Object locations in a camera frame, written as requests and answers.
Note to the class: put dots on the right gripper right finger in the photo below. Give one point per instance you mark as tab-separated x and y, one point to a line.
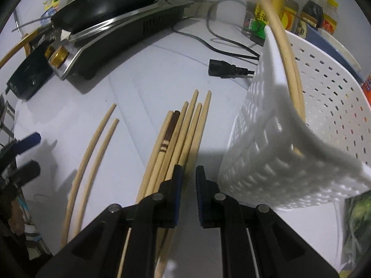
255	241

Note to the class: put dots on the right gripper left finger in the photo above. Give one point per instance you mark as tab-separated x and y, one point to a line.
121	242

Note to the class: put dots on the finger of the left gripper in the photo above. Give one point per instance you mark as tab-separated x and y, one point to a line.
26	173
23	145

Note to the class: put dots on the small black electric pot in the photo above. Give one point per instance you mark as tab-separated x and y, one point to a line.
31	75

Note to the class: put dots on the white plastic utensil basket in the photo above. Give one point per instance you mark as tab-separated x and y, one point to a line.
275	158

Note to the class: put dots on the plastic bag of greens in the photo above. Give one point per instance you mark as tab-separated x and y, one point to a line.
357	229

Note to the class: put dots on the silver induction cooker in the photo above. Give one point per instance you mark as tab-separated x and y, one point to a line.
84	53

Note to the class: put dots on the yellow detergent bottle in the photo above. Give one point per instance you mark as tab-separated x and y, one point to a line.
50	7

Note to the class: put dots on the orange yellow squeeze bottle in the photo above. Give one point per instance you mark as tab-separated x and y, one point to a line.
366	87

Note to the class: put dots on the white bowl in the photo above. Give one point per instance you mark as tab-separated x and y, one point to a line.
341	49

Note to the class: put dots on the blue bowl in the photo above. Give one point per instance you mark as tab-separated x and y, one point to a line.
316	39

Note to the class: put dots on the small spice jar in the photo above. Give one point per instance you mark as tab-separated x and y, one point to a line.
251	26

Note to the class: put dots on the yellow cap dark sauce bottle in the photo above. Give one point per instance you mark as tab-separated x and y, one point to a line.
288	20

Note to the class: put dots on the yellow cap soy sauce bottle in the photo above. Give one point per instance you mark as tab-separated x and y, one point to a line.
312	13

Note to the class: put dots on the yellow cap amber bottle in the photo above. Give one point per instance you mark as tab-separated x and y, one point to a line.
330	17

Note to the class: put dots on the black wok with wooden handle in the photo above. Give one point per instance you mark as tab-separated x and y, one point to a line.
79	15

